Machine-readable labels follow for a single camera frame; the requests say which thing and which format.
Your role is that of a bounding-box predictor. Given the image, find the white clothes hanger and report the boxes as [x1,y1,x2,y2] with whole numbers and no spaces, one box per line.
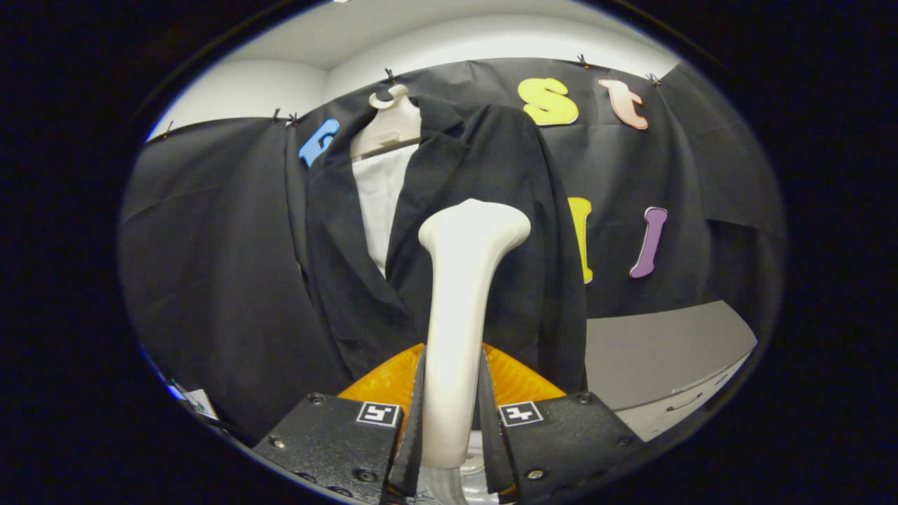
[349,84,423,162]

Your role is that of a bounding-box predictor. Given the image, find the black backdrop cloth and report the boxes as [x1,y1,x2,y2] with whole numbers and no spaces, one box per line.
[119,58,785,446]

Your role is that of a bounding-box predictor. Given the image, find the black blazer jacket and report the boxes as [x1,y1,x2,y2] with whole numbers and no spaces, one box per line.
[303,95,589,397]

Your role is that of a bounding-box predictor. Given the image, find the white garment steamer head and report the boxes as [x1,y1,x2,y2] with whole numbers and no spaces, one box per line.
[418,198,532,471]

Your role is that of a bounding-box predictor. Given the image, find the white papers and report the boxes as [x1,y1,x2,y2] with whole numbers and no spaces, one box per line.
[184,388,220,422]

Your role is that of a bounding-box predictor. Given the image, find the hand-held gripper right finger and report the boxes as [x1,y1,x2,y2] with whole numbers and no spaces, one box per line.
[479,342,643,504]

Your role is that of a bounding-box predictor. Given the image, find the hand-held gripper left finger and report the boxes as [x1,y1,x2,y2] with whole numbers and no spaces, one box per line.
[253,344,427,505]

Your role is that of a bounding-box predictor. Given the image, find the white shirt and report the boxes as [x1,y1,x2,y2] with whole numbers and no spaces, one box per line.
[351,144,420,278]

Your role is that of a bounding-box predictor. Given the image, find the grey cabinet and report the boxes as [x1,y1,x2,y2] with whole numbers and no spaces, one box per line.
[586,300,760,443]

